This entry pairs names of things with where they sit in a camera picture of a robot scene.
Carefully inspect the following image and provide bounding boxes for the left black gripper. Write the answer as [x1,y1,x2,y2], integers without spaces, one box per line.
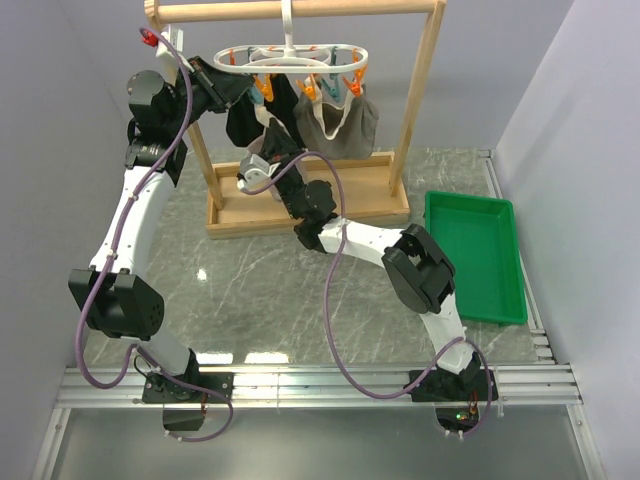
[166,56,254,136]

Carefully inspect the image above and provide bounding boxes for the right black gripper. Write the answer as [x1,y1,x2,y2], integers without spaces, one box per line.
[258,119,306,222]

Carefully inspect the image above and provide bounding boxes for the white plastic clip hanger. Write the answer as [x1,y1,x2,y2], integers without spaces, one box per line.
[214,1,369,97]

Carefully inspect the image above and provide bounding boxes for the pink beige underwear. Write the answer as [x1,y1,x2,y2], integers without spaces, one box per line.
[246,104,287,163]

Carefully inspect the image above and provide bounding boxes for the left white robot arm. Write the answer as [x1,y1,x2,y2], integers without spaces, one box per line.
[68,57,253,402]

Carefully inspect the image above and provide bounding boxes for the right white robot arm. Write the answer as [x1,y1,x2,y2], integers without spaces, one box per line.
[259,120,481,400]

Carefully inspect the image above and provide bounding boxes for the black underwear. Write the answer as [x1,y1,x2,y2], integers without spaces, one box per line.
[225,74,305,148]

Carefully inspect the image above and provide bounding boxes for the grey underwear white trim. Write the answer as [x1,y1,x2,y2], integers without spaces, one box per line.
[294,90,379,160]

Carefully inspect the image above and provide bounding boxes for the green plastic bin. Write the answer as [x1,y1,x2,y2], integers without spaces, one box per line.
[425,191,528,325]

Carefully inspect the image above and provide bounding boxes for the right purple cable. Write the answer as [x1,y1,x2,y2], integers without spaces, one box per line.
[239,151,496,437]

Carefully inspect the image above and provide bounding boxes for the purple cable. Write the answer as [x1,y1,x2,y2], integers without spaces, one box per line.
[73,27,235,444]
[239,151,496,437]

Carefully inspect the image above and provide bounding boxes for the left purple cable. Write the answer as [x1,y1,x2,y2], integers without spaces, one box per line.
[73,27,235,444]

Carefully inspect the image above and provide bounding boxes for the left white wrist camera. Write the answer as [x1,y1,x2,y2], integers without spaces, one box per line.
[140,25,193,72]

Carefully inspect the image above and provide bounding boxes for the wooden hanging rack frame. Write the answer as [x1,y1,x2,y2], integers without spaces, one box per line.
[144,1,446,239]

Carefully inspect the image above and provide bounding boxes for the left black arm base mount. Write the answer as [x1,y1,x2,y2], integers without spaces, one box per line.
[142,372,234,404]

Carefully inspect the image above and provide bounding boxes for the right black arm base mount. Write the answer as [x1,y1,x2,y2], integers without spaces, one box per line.
[409,370,488,403]

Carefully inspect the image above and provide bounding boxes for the aluminium rail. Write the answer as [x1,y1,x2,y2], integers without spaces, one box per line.
[54,364,583,409]

